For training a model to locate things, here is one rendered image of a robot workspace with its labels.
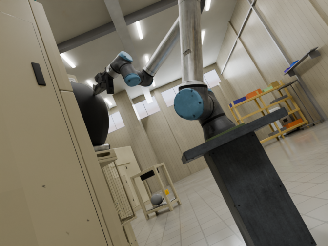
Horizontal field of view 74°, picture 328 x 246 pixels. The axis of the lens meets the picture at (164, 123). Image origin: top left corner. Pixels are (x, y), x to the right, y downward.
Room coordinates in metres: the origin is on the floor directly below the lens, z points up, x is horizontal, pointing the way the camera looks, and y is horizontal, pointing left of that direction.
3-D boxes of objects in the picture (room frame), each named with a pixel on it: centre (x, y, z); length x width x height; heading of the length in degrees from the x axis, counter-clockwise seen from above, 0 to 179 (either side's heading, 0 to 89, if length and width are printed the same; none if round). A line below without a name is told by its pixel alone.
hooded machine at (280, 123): (10.58, -5.10, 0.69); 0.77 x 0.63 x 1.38; 2
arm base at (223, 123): (1.23, -0.26, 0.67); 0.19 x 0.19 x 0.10
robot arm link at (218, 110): (1.22, -0.26, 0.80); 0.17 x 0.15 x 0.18; 151
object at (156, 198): (4.09, 0.65, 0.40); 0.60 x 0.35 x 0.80; 62
